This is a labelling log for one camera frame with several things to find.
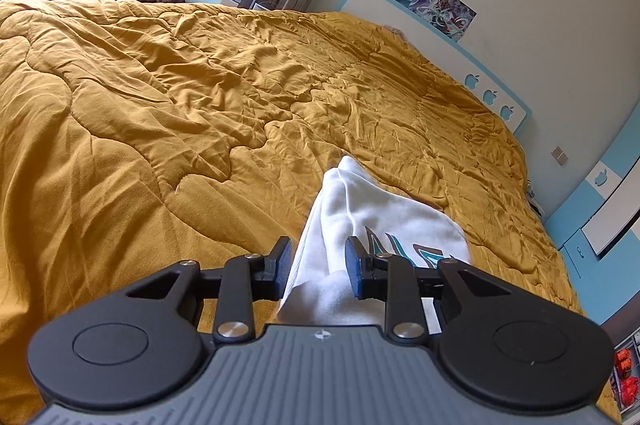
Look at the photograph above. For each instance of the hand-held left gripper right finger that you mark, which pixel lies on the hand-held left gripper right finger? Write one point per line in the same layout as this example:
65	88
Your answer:
355	267

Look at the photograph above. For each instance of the white board with black frame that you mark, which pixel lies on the white board with black frame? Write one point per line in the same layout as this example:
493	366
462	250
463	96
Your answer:
612	220

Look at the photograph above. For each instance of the wall switch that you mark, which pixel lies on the wall switch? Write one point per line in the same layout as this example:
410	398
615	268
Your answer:
560	155

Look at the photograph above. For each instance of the mustard yellow quilt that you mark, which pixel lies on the mustard yellow quilt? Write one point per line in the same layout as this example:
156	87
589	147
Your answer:
150	120

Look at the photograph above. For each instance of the blue and white wardrobe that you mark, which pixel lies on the blue and white wardrobe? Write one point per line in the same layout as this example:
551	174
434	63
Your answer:
590	270

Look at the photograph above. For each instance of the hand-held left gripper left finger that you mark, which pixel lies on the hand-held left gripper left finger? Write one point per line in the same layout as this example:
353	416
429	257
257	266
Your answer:
282	267

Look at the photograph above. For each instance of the box of red items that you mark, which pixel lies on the box of red items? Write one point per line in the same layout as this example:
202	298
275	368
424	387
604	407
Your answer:
627	375

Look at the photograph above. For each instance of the white sweatshirt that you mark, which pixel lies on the white sweatshirt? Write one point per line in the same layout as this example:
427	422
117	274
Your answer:
340	225

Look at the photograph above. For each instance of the white and blue headboard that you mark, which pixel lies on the white and blue headboard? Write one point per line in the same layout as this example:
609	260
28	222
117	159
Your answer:
425	40

